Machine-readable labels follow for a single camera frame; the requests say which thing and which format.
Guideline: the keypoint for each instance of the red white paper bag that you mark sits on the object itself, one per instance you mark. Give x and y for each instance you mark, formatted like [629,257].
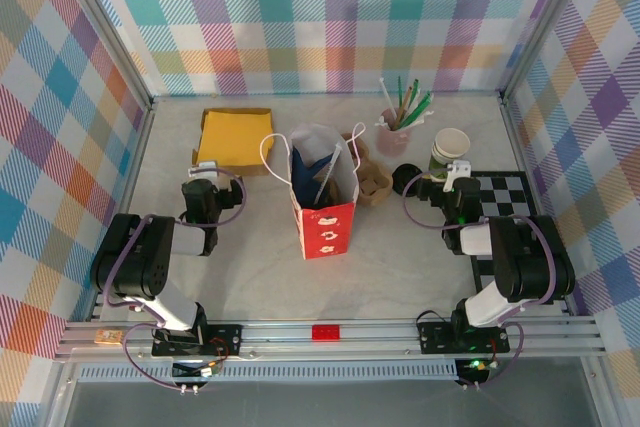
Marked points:
[327,232]

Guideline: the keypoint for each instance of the small wooden tag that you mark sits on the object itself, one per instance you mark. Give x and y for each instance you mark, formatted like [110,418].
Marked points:
[109,337]

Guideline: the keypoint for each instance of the yellow cardboard napkin box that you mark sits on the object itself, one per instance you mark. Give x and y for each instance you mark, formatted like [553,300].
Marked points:
[235,139]

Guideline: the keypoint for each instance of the black cup lid stack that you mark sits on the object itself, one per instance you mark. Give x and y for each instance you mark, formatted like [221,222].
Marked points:
[405,178]

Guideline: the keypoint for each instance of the small connector circuit board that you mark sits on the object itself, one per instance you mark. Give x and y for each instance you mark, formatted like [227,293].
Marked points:
[207,371]
[475,366]

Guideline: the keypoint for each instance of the brown cup carrier stack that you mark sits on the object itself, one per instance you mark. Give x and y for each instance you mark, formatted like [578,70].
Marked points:
[372,179]

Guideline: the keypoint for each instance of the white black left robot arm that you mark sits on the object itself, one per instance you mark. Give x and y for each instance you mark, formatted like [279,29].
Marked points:
[125,257]

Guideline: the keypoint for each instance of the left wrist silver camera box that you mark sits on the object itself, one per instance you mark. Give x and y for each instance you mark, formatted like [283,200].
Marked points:
[205,168]

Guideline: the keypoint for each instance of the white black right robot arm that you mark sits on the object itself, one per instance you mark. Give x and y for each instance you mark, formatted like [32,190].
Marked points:
[530,257]

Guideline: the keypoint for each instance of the small red block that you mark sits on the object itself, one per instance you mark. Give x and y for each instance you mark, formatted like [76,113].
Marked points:
[325,333]

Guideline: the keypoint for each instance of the wooden stirrer stick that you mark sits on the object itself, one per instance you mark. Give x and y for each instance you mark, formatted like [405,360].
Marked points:
[408,99]

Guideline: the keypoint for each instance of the green white paper cup stack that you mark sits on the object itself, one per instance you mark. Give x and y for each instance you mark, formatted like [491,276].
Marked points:
[447,147]

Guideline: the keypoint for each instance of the aluminium mounting rail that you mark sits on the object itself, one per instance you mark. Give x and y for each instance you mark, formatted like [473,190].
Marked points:
[380,334]

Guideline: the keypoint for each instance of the blue napkin stack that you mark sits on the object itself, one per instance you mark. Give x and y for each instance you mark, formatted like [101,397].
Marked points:
[305,177]

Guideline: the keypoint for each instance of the aluminium frame post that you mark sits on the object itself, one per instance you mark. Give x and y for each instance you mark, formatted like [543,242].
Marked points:
[106,29]
[539,22]

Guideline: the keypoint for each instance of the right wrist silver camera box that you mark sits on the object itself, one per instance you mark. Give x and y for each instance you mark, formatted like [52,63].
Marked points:
[459,169]

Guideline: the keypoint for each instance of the black grey checkerboard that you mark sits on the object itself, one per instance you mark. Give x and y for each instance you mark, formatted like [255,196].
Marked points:
[505,192]

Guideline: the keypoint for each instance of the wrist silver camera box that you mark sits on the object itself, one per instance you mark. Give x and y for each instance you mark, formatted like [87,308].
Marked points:
[459,169]
[205,168]

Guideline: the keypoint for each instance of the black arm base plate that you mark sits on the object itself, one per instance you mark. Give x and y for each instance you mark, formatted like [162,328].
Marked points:
[227,339]
[435,342]

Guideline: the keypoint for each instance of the pink stirrer cup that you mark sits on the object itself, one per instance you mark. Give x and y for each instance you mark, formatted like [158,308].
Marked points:
[392,142]

